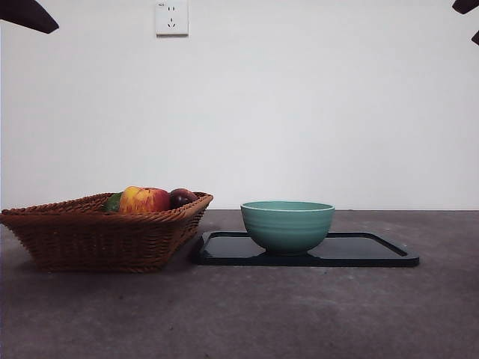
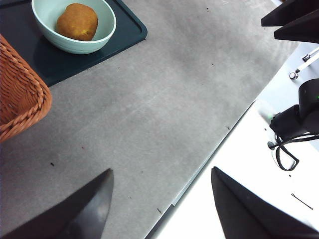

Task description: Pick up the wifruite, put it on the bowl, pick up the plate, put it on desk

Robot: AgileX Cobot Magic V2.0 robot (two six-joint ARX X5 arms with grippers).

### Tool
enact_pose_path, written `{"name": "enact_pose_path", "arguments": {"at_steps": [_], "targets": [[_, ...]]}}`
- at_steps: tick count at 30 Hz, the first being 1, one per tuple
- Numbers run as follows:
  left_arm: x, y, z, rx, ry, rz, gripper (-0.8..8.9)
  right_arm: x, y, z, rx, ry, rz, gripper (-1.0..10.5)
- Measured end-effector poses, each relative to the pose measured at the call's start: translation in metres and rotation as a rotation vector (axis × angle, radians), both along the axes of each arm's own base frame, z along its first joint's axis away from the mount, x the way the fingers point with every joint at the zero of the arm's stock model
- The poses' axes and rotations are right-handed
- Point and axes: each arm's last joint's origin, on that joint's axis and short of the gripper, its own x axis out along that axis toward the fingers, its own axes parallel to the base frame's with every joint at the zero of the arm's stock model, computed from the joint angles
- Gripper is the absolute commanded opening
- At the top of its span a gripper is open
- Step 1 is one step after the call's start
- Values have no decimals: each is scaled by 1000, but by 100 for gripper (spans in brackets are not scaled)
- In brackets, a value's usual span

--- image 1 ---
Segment teal ribbed bowl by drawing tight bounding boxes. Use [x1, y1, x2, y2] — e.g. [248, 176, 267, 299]
[239, 200, 336, 257]

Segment green fruit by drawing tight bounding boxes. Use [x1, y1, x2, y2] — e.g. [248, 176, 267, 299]
[104, 192, 123, 213]

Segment red yellow apple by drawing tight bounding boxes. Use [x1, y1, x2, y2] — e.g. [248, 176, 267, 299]
[118, 185, 171, 215]

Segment brown wicker basket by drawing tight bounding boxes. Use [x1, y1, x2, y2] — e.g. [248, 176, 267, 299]
[0, 191, 214, 273]

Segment dark red plum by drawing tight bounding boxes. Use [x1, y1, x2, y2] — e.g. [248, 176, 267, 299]
[168, 188, 198, 210]

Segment dark rectangular tray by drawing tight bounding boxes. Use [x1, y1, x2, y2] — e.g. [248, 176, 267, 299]
[192, 230, 420, 268]

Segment white wall socket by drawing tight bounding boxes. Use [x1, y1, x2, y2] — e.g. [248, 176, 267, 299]
[155, 1, 189, 37]

